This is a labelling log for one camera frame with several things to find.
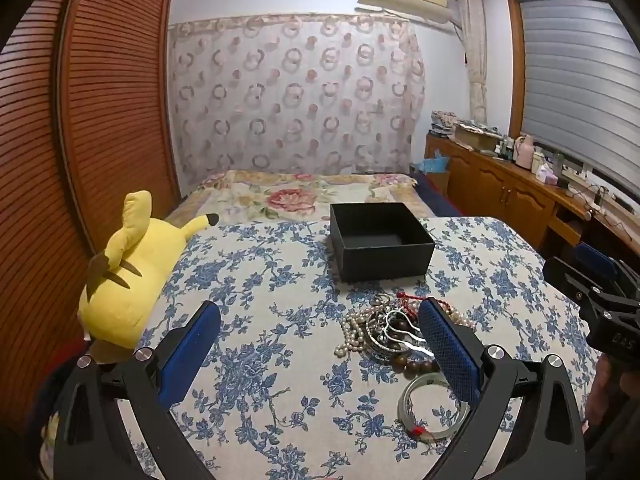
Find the wooden slatted wardrobe door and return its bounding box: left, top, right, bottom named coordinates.
left=0, top=0, right=103, bottom=436
left=56, top=0, right=182, bottom=256

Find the wooden side cabinet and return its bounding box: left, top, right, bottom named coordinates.
left=425, top=132, right=640, bottom=261

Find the pink kettle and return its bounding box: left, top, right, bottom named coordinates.
left=515, top=135, right=534, bottom=169

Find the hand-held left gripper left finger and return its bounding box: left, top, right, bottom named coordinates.
left=52, top=301, right=221, bottom=480

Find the wooden window frame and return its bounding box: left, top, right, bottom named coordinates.
left=505, top=0, right=640, bottom=146

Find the red cord bracelet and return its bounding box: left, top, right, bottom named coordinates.
left=395, top=291, right=427, bottom=322

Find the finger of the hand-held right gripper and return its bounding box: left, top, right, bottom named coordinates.
left=542, top=256, right=601, bottom=311
left=574, top=242, right=640, bottom=292

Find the cardboard box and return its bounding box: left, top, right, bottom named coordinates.
left=452, top=124, right=501, bottom=152

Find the brown wooden bead bracelet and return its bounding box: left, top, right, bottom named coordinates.
left=389, top=345, right=442, bottom=377

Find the black box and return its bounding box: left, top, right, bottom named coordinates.
left=329, top=202, right=436, bottom=284

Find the pale jade bangle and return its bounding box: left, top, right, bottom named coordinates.
left=397, top=372, right=472, bottom=442

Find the grey window blind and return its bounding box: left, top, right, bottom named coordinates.
left=517, top=0, right=640, bottom=183

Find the silver bangle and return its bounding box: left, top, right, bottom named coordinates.
left=364, top=310, right=435, bottom=362

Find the floral bed blanket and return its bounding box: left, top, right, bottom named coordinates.
left=165, top=170, right=426, bottom=228

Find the person's right forearm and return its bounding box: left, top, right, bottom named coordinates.
left=582, top=355, right=640, bottom=461

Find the yellow plush toy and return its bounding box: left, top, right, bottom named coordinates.
left=77, top=190, right=221, bottom=348

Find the navy blanket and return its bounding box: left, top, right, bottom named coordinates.
left=409, top=172, right=467, bottom=218

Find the ring patterned curtain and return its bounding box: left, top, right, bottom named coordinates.
left=167, top=12, right=427, bottom=196

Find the narrow cream side curtain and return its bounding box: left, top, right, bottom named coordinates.
left=454, top=0, right=489, bottom=123

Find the stack of papers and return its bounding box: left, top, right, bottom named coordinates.
left=429, top=109, right=458, bottom=139

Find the blue floral tablecloth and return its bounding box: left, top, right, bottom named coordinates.
left=45, top=216, right=603, bottom=480

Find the white pearl necklace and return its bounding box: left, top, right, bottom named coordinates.
left=334, top=302, right=476, bottom=359

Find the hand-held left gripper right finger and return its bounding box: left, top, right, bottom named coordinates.
left=419, top=297, right=588, bottom=480

